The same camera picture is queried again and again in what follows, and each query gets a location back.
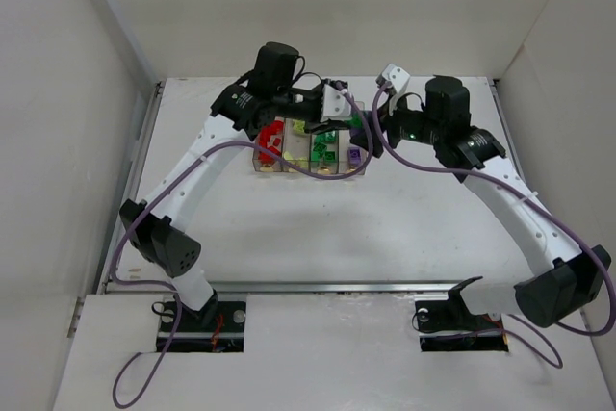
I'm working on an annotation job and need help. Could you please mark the red lego brick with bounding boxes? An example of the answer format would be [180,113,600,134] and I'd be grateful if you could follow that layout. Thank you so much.
[257,119,284,165]

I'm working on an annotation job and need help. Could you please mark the light green square lego brick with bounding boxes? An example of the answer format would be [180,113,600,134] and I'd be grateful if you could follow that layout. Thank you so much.
[283,151,308,168]

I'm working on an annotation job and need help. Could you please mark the dark green lego cluster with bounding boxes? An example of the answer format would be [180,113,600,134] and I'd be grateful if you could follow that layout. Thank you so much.
[310,131,338,164]

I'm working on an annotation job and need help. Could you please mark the green sloped lego brick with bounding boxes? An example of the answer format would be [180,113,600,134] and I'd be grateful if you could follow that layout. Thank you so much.
[350,115,362,127]

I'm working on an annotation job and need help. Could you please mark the purple green flower lego figure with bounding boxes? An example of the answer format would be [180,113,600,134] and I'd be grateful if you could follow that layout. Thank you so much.
[349,126,366,138]

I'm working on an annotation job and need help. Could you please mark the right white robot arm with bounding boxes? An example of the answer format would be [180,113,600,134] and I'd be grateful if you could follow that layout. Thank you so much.
[372,67,615,327]

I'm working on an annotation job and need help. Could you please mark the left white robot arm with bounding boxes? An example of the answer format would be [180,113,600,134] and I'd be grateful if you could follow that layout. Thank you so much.
[119,41,352,326]

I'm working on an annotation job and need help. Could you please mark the clear bin for red legos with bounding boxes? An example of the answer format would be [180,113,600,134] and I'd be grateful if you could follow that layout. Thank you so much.
[252,117,285,173]

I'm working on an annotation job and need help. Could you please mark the clear bin for light green legos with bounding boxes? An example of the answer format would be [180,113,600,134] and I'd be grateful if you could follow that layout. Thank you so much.
[282,118,312,170]

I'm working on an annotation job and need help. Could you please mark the clear bin for purple legos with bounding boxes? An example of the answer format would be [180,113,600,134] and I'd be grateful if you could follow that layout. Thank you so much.
[336,103,367,175]

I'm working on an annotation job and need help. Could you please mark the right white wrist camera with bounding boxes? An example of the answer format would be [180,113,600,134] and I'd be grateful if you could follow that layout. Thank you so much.
[375,64,410,116]

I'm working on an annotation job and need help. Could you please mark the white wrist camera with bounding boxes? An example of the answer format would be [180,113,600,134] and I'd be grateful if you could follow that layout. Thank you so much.
[321,84,352,122]
[375,64,410,116]

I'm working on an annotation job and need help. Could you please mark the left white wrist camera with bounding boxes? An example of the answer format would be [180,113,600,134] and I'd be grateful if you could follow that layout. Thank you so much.
[321,84,352,122]

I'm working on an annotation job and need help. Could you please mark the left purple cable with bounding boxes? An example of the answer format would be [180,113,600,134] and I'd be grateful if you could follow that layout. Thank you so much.
[109,77,374,408]

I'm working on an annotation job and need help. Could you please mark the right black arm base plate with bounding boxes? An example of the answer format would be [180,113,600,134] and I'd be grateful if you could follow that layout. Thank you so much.
[412,299,509,352]

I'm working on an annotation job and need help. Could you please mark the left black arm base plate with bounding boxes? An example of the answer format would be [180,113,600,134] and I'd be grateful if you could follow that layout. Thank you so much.
[151,300,246,353]

